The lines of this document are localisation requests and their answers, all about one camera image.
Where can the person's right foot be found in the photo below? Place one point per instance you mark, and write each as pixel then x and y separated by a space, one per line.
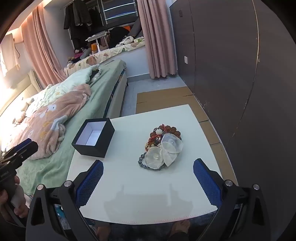
pixel 180 228

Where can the printed window seat cushion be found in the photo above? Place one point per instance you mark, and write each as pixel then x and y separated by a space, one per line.
pixel 108 54

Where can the white folding rack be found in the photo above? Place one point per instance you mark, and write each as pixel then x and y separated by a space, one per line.
pixel 98 37

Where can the beige padded headboard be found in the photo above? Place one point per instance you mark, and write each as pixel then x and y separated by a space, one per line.
pixel 30 81

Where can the person's left foot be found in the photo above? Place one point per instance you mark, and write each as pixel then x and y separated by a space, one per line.
pixel 103 233

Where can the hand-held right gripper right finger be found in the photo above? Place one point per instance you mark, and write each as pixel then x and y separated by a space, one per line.
pixel 208 183

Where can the black bag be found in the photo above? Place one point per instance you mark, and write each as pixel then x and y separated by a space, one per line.
pixel 119 37

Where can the person's left hand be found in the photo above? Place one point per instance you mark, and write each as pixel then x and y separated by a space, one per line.
pixel 20 209

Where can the hanging dark clothes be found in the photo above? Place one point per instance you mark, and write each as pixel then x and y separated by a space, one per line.
pixel 78 23

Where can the beige bed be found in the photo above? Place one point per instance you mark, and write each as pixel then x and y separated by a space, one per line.
pixel 115 102

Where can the white plush toy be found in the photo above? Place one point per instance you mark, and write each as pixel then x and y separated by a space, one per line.
pixel 22 113

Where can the orange box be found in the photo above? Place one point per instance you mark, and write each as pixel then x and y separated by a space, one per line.
pixel 93 47

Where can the translucent white flower ornament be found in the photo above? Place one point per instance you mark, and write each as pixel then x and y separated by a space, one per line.
pixel 172 143
pixel 154 158

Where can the white table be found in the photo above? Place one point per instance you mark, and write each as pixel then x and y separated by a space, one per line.
pixel 161 99

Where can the pink floral blanket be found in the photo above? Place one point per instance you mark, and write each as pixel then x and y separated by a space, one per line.
pixel 46 125

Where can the dark brown wardrobe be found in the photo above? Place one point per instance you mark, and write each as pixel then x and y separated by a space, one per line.
pixel 231 69

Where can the white wall socket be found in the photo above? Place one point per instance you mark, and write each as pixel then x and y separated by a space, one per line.
pixel 186 60

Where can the green bed sheet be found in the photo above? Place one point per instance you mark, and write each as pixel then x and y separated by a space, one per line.
pixel 101 92

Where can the heap of plush toys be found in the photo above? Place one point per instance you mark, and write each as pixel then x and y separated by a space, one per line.
pixel 79 54

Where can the person's foot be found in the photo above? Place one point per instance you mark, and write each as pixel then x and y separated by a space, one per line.
pixel 103 233
pixel 180 228

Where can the grey pillow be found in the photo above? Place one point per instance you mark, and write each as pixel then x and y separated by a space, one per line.
pixel 137 27

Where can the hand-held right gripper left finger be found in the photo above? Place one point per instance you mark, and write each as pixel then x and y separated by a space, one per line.
pixel 90 183

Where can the pink curtain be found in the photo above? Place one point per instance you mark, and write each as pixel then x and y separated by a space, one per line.
pixel 41 46
pixel 157 41

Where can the light green floral duvet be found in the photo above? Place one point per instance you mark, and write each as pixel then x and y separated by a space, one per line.
pixel 74 78

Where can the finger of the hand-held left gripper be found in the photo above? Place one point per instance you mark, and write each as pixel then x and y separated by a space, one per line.
pixel 25 148

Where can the black jewelry box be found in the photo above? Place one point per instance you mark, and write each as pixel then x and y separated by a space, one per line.
pixel 92 136

